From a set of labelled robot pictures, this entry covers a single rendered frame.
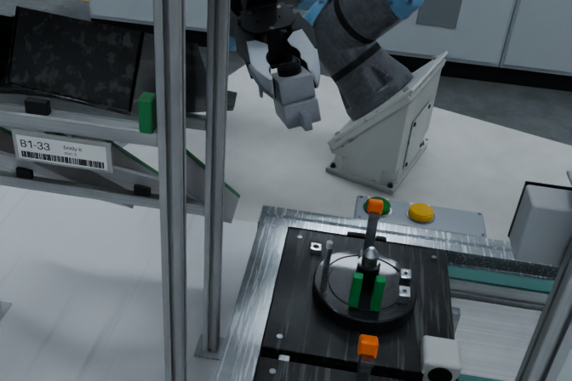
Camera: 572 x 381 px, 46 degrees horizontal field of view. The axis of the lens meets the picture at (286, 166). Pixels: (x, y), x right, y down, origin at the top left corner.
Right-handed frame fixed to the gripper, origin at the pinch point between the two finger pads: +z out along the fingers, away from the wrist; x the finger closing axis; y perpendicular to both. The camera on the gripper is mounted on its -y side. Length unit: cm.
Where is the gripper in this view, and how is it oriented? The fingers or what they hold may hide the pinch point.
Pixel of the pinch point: (292, 80)
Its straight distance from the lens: 82.8
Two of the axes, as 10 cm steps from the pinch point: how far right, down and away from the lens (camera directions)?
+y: 0.3, 5.9, 8.1
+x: -9.6, 2.5, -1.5
